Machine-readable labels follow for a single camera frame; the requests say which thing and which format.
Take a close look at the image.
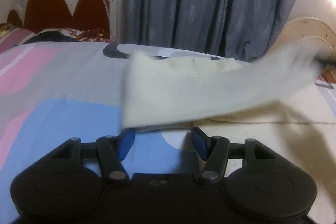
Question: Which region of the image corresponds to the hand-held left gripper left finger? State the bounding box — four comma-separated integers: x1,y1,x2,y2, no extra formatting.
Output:
54,128,136,186

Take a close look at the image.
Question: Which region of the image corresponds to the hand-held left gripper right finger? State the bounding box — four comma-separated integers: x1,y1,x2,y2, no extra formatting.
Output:
191,126,266,186

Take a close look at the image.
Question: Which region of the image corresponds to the cream small cloth garment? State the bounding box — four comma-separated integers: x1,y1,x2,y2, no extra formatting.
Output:
120,42,323,133

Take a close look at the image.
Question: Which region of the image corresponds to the pink blue grey bed sheet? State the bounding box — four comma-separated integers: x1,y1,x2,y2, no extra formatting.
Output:
0,42,336,224

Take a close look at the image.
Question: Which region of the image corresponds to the patterned red pillow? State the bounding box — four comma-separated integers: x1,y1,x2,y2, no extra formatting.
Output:
0,22,112,46

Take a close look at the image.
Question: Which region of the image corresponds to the dark cloth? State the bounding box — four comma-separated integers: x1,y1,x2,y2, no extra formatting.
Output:
22,30,80,43

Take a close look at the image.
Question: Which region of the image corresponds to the grey-blue curtain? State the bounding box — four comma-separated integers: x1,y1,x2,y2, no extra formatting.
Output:
120,0,307,62

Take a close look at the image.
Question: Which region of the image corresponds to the orange patterned cloth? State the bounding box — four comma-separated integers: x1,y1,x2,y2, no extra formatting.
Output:
321,63,336,83

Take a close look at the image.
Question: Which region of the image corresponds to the cream arched footboard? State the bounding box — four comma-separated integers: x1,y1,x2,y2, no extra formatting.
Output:
283,16,336,63

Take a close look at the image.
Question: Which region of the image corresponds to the red scalloped headboard white frame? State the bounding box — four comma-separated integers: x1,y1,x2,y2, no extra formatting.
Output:
6,0,118,43

